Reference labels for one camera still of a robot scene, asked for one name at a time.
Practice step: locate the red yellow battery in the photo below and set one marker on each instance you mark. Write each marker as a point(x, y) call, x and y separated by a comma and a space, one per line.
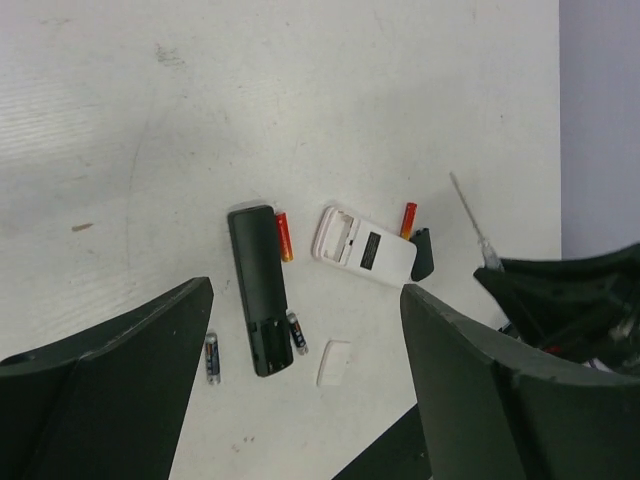
point(285, 243)
point(408, 220)

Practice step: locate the white red remote control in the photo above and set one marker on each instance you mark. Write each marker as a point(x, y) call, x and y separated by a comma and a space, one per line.
point(349, 242)

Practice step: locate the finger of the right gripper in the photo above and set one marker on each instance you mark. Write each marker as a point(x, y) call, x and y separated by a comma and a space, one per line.
point(577, 309)

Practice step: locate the black orange battery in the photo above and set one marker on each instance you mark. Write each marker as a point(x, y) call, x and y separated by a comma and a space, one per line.
point(297, 334)

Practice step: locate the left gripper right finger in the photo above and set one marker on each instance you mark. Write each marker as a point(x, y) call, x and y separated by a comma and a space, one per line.
point(493, 407)

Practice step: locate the black battery cover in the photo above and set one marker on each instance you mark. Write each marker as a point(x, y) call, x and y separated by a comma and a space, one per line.
point(423, 265)

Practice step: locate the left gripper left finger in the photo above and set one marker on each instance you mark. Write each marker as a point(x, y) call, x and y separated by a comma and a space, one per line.
point(108, 402)

